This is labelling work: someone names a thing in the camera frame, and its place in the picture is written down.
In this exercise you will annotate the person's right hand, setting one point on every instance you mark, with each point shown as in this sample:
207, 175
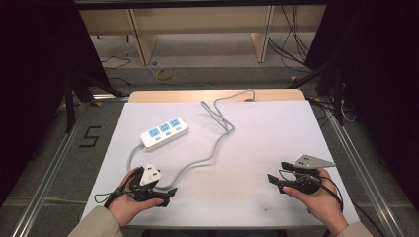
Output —
321, 204

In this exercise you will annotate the white power strip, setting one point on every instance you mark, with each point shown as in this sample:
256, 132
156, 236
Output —
164, 133

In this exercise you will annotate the wooden desk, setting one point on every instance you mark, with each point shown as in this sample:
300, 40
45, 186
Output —
145, 42

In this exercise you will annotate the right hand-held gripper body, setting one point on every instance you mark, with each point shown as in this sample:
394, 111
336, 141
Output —
312, 162

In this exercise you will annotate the white table mat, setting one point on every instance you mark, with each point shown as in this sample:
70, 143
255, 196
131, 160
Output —
263, 138

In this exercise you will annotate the wooden table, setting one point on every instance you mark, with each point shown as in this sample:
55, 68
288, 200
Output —
184, 95

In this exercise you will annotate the black metal stand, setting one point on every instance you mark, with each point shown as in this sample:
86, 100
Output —
337, 98
69, 105

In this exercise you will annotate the aluminium rail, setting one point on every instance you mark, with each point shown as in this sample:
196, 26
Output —
365, 171
49, 171

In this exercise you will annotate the black curtain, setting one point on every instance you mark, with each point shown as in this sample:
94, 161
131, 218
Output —
378, 82
36, 82

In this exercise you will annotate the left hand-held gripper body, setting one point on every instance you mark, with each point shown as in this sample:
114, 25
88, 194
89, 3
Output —
147, 184

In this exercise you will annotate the person's left hand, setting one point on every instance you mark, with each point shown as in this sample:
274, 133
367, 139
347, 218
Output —
126, 205

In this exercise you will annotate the yellow tape roll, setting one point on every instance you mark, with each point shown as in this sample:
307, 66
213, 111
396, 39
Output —
163, 74

